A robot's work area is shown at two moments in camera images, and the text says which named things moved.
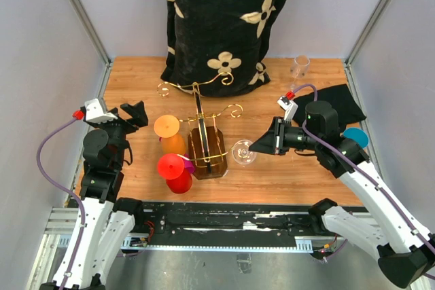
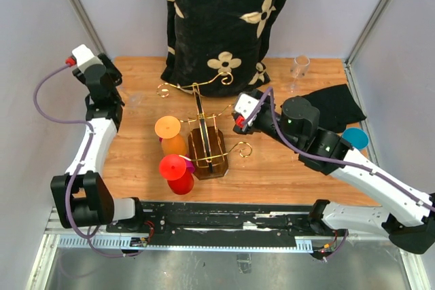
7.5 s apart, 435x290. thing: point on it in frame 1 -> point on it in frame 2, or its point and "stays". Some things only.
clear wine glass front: x=240 y=153 -> x=133 y=98
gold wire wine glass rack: x=206 y=143 stays
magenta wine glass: x=187 y=164 stays
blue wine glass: x=359 y=136 stays
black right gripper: x=273 y=141 -> x=262 y=97
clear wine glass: x=299 y=69 stays
